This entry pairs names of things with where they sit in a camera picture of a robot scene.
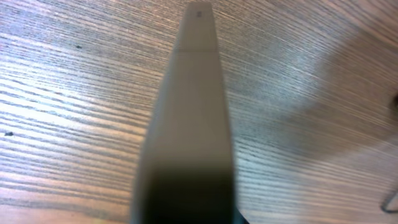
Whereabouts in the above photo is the smartphone with teal screen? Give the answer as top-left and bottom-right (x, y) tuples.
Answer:
(131, 2), (236, 223)

